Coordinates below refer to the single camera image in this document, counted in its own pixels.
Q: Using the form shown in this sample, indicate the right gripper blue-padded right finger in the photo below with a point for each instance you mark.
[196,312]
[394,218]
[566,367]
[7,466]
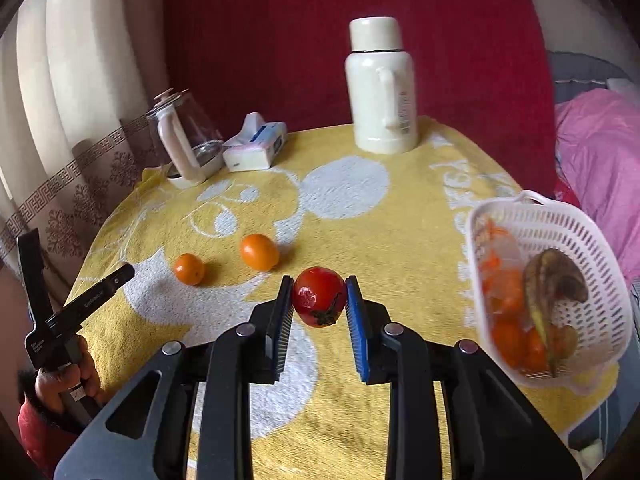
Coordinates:
[494,432]

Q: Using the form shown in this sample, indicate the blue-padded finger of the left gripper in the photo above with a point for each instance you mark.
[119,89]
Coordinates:
[31,266]

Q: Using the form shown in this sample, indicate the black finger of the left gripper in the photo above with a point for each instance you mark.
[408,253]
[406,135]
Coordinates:
[98,294]

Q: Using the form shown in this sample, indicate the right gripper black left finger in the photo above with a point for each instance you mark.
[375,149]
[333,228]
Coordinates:
[144,431]

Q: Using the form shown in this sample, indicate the orange mandarin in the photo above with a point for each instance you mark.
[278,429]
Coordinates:
[259,252]
[509,339]

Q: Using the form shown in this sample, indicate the white plastic basket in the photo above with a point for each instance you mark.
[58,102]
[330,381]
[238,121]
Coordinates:
[604,322]

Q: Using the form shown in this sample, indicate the orange plastic snack bag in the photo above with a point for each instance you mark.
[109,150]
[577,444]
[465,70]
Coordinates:
[501,273]

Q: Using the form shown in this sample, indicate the overripe brown banana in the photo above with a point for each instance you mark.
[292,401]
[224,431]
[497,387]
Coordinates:
[549,277]

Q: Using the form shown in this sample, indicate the red tomato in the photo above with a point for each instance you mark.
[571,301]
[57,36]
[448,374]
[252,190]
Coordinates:
[319,296]

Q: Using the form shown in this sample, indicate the yellow and white towel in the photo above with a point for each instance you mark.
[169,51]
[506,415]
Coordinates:
[396,223]

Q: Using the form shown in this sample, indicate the orange mandarin behind banana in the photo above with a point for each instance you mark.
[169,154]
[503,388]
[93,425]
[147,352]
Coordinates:
[259,252]

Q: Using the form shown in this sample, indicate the beige patterned curtain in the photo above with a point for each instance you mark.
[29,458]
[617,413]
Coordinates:
[77,78]

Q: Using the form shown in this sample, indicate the glass electric kettle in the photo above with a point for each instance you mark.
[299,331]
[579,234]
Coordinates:
[188,136]

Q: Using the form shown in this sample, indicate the white tissue pack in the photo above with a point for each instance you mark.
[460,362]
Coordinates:
[256,145]

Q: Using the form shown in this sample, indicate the red fabric headboard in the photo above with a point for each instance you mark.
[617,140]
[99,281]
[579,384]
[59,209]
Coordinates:
[481,68]

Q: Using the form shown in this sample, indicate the pink polka-dot duvet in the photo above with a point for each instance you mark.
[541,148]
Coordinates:
[597,144]

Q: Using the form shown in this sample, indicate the cream thermos flask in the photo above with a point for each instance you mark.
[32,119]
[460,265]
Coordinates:
[381,87]

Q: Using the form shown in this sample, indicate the grey bed headboard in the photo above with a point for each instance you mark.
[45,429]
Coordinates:
[576,73]

